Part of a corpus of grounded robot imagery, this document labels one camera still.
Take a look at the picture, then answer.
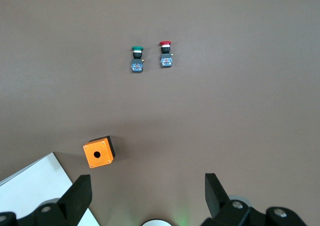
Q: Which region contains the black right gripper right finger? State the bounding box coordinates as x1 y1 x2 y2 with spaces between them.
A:
201 172 308 226

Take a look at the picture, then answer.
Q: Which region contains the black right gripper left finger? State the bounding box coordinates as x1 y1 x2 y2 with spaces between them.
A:
0 174 93 226

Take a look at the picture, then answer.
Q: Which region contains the white drawer cabinet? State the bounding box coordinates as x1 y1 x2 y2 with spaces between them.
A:
0 151 101 226

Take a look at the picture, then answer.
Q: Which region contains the green mushroom push button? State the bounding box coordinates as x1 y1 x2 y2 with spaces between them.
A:
130 44 145 74

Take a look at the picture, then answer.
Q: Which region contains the red mushroom push button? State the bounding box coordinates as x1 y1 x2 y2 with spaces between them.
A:
158 40 174 69

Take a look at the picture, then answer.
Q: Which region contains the orange button enclosure box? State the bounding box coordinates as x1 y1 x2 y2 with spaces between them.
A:
82 135 117 169

